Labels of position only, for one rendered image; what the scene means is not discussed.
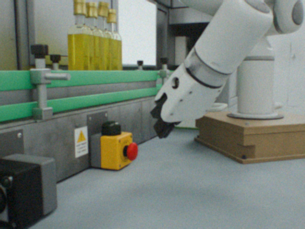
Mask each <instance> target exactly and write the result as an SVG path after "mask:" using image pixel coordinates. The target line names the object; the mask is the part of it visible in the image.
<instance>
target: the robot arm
mask: <svg viewBox="0 0 305 229"><path fill-rule="evenodd" d="M179 2H181V3H182V4H184V5H185V6H188V7H190V8H192V9H195V10H197V11H200V12H204V13H206V14H209V15H211V16H213V18H212V20H211V21H210V22H209V24H208V25H207V28H206V30H205V31H204V32H203V34H202V35H201V36H200V38H199V39H198V41H197V43H196V44H195V46H194V47H193V49H192V50H191V51H190V53H189V54H188V57H187V58H186V59H185V61H184V63H182V64H181V65H180V66H179V67H178V68H177V70H176V71H175V72H173V73H172V75H171V76H170V77H169V79H168V80H167V81H166V83H165V84H164V85H163V86H162V88H161V89H160V90H159V92H158V94H157V96H156V98H155V100H154V104H155V105H156V106H155V107H154V109H153V110H152V111H150V114H151V116H152V117H153V118H155V119H158V121H157V122H156V123H155V125H154V130H155V131H156V133H157V135H158V138H159V139H163V138H167V137H168V135H169V134H170V132H171V131H173V129H174V128H175V125H179V124H180V123H181V121H182V120H194V119H199V118H201V117H202V116H203V115H205V114H206V112H207V111H208V110H209V108H210V107H211V105H212V104H213V103H214V102H215V100H216V99H217V98H218V96H219V94H220V92H221V91H222V89H223V88H224V86H225V83H226V81H227V80H228V78H229V77H230V76H231V74H232V73H233V72H234V71H235V70H236V69H237V67H238V66H239V72H238V90H237V111H233V112H232V113H231V114H232V115H233V116H238V117H246V118H274V117H278V113H277V112H275V109H281V108H282V107H283V104H282V103H281V102H276V103H275V101H273V85H274V73H275V68H274V62H275V53H274V48H273V46H272V44H271V43H270V41H269V40H268V38H267V36H271V35H279V34H291V33H293V32H296V31H297V30H299V28H300V27H301V26H302V24H303V19H304V10H303V3H302V0H179Z"/></svg>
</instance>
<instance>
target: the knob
mask: <svg viewBox="0 0 305 229"><path fill-rule="evenodd" d="M6 204H7V200H6V196H5V193H4V191H3V190H2V189H1V187H0V214H1V213H2V212H3V211H4V210H5V208H6Z"/></svg>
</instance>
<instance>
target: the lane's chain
mask: <svg viewBox="0 0 305 229"><path fill-rule="evenodd" d="M153 97H156V96H148V97H142V98H136V99H130V100H122V101H116V102H112V103H106V104H100V105H95V106H88V107H83V108H79V109H73V110H67V111H59V112H53V116H56V115H62V114H66V113H70V112H76V111H84V110H90V109H95V108H98V107H104V106H109V105H115V104H119V103H125V102H128V101H134V100H142V99H148V98H153ZM27 120H34V119H33V116H32V117H26V118H20V119H14V120H6V121H2V122H0V126H2V125H7V124H13V123H18V122H24V121H27Z"/></svg>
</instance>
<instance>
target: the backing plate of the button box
mask: <svg viewBox="0 0 305 229"><path fill-rule="evenodd" d="M107 120H108V113H107V111H101V112H97V113H92V114H87V139H88V167H89V166H91V151H90V137H91V136H92V135H95V134H98V133H101V131H102V124H103V122H106V121H107Z"/></svg>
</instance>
